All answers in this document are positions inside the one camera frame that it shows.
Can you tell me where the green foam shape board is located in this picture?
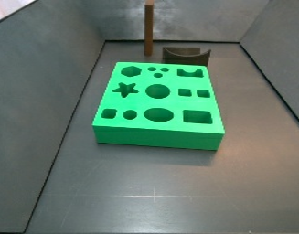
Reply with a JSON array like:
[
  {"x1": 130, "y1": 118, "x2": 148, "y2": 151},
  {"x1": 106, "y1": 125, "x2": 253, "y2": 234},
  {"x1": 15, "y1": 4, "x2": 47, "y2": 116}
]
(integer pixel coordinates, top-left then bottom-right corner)
[{"x1": 92, "y1": 62, "x2": 225, "y2": 150}]

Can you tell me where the black curved holder stand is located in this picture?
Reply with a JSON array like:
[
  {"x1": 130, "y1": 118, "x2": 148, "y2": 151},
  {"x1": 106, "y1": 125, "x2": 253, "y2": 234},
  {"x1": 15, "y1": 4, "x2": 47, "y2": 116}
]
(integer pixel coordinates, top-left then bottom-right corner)
[{"x1": 163, "y1": 47, "x2": 211, "y2": 66}]

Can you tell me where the brown two-pronged peg block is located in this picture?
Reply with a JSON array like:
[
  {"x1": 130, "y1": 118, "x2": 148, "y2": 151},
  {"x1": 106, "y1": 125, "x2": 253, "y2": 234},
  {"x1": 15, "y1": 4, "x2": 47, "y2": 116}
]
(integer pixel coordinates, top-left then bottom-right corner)
[{"x1": 144, "y1": 0, "x2": 154, "y2": 56}]

